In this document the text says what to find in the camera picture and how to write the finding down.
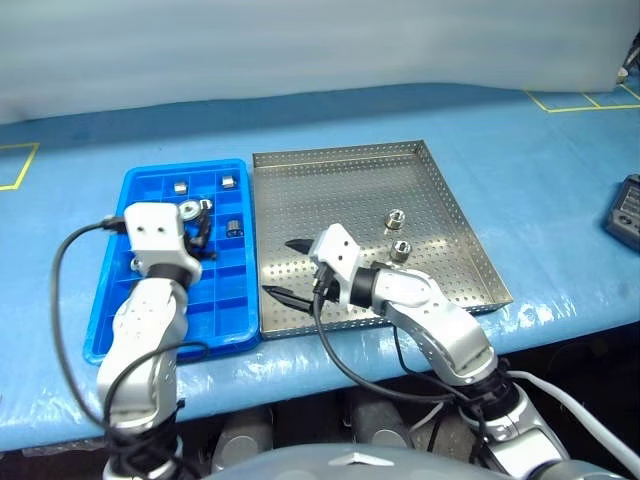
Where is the silver robot torso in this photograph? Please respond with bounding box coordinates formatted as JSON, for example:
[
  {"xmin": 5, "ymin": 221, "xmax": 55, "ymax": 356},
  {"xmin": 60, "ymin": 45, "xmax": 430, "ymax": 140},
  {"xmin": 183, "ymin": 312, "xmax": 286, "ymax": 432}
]
[{"xmin": 199, "ymin": 443, "xmax": 504, "ymax": 480}]

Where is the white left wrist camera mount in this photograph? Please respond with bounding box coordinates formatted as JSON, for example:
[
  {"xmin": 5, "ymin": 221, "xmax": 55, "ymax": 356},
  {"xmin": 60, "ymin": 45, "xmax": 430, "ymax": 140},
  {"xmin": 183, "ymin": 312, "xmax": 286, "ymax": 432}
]
[{"xmin": 122, "ymin": 201, "xmax": 202, "ymax": 272}]

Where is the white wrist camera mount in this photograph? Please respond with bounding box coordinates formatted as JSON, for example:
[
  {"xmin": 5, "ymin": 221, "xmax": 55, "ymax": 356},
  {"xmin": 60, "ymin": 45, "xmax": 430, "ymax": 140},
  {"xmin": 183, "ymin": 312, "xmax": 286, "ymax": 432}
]
[
  {"xmin": 122, "ymin": 201, "xmax": 202, "ymax": 272},
  {"xmin": 309, "ymin": 223, "xmax": 364, "ymax": 307}
]

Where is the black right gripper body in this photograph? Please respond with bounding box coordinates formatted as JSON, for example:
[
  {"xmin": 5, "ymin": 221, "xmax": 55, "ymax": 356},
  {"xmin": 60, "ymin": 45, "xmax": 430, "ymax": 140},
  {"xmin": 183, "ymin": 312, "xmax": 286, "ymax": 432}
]
[{"xmin": 311, "ymin": 263, "xmax": 345, "ymax": 306}]

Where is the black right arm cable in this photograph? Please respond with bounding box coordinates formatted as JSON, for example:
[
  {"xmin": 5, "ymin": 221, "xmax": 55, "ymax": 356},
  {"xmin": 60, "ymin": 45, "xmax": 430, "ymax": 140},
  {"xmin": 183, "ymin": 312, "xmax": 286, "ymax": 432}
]
[{"xmin": 311, "ymin": 277, "xmax": 484, "ymax": 466}]

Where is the dark grey electronic device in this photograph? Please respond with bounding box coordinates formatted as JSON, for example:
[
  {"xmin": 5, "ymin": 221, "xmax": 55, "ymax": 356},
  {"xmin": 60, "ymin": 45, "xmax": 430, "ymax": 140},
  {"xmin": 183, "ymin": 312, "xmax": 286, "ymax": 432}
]
[{"xmin": 604, "ymin": 173, "xmax": 640, "ymax": 247}]

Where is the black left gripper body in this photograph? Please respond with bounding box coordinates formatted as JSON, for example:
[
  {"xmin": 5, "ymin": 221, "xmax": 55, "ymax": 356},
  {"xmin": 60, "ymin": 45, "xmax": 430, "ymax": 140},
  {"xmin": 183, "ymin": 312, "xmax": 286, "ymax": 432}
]
[{"xmin": 180, "ymin": 220, "xmax": 205, "ymax": 262}]

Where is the white foam backdrop board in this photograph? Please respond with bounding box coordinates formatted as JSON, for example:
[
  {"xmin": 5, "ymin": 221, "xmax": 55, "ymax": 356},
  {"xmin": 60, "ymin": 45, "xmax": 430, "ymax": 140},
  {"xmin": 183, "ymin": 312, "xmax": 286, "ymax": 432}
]
[{"xmin": 0, "ymin": 0, "xmax": 632, "ymax": 121}]

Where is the perforated steel tray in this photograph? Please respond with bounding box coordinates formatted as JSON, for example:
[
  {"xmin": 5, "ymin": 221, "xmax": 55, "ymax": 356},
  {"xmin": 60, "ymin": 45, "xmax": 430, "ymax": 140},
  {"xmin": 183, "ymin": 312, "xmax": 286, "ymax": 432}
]
[{"xmin": 251, "ymin": 139, "xmax": 516, "ymax": 342}]

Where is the blue plastic compartment tray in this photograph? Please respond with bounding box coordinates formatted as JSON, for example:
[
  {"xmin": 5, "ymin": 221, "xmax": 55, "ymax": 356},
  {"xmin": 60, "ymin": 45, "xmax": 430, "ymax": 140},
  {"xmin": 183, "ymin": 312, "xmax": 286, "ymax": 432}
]
[{"xmin": 82, "ymin": 158, "xmax": 262, "ymax": 368}]

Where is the thick grey cable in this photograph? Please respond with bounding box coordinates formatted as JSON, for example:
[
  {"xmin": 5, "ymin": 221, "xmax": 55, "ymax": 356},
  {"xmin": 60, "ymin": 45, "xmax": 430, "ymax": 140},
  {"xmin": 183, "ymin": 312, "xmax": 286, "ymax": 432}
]
[{"xmin": 499, "ymin": 368, "xmax": 640, "ymax": 480}]

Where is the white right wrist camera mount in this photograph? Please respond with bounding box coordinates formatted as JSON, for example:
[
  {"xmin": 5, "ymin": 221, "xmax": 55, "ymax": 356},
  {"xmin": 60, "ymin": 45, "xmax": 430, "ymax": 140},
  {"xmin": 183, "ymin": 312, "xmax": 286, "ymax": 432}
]
[{"xmin": 309, "ymin": 223, "xmax": 364, "ymax": 307}]

